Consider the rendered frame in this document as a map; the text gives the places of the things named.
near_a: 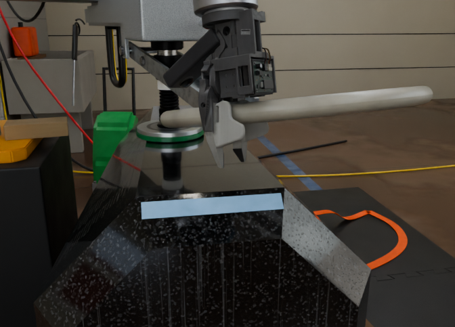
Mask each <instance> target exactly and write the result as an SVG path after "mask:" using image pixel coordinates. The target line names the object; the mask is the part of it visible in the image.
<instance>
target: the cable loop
mask: <svg viewBox="0 0 455 327"><path fill-rule="evenodd" d="M105 33H106V51H107V59H108V72H109V76H110V80H111V83H112V84H113V85H114V86H115V87H118V88H121V87H124V85H125V83H126V82H127V59H126V58H123V57H122V56H120V53H119V47H120V46H121V27H120V26H116V40H117V50H118V77H117V73H116V62H115V54H114V35H113V29H107V28H106V26H105Z"/></svg>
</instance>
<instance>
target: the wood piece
mask: <svg viewBox="0 0 455 327"><path fill-rule="evenodd" d="M3 130H4V135H5V140H6V141H8V140H17V139H34V138H44V137H61V136H68V119H67V116H62V117H51V118H30V119H18V120H8V121H6V122H5V124H4V126H3Z"/></svg>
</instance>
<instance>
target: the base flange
mask: <svg viewBox="0 0 455 327"><path fill-rule="evenodd" d="M6 121H8V120H2V121H0V127H1V135H0V164H1V163H13V162H18V161H21V160H25V159H27V158H28V157H29V155H30V154H31V153H32V151H33V150H34V149H35V148H36V147H37V145H38V144H39V143H40V141H41V140H42V139H43V138H34V139H17V140H8V141H6V140H5V135H4V130H3V126H4V124H5V122H6Z"/></svg>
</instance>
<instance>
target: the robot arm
mask: <svg viewBox="0 0 455 327"><path fill-rule="evenodd" d="M193 5H194V13H195V15H197V16H198V17H200V18H202V27H203V28H208V29H209V30H208V31H207V32H206V33H205V34H204V35H203V36H202V37H201V38H200V39H199V40H198V41H197V42H196V43H195V44H194V45H193V46H192V47H191V48H190V49H189V50H188V51H187V52H186V53H185V54H184V55H183V56H182V57H181V58H180V59H178V61H176V63H174V65H172V67H170V69H168V71H166V73H164V74H163V79H164V80H165V82H166V84H167V86H168V87H169V88H187V87H189V86H190V85H191V84H192V83H193V82H194V81H195V80H196V79H197V78H199V77H200V76H201V79H200V90H199V94H198V107H199V112H200V118H201V122H202V128H203V131H204V132H205V135H206V139H207V142H208V145H209V148H210V149H211V152H212V155H213V157H214V159H215V162H216V163H217V166H218V167H219V168H224V153H223V147H224V146H226V145H229V144H232V143H233V151H234V153H235V154H236V156H237V157H238V158H239V160H240V162H244V161H245V160H246V151H247V141H250V140H252V139H255V138H257V137H261V136H262V135H265V134H267V132H268V131H269V125H268V123H267V122H262V123H247V124H242V123H239V122H238V121H235V120H234V119H233V118H232V107H231V104H237V103H244V102H249V101H248V100H246V97H249V96H250V97H262V96H265V95H270V94H273V93H277V89H276V72H275V63H274V56H271V55H270V52H269V49H268V48H263V47H262V41H261V25H260V23H262V22H265V12H263V11H261V12H258V11H257V10H256V9H257V8H258V0H193ZM262 49H264V50H265V49H266V50H267V51H268V52H266V50H265V52H263V50H262ZM222 100H223V101H222Z"/></svg>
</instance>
